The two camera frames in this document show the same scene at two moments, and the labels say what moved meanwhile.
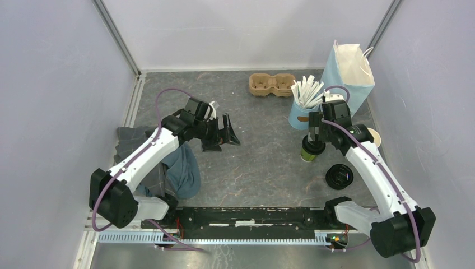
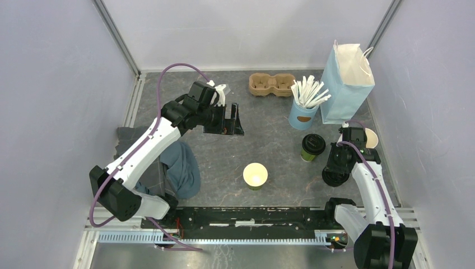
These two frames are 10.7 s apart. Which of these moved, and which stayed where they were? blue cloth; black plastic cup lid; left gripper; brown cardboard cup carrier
Moved: left gripper
Stayed: black plastic cup lid; blue cloth; brown cardboard cup carrier
